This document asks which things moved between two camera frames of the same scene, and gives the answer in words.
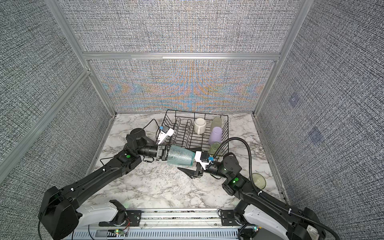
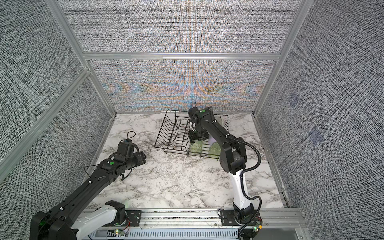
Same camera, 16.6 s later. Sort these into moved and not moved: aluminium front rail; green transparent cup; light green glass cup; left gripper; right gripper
Moved: right gripper; left gripper; light green glass cup
Not moved: green transparent cup; aluminium front rail
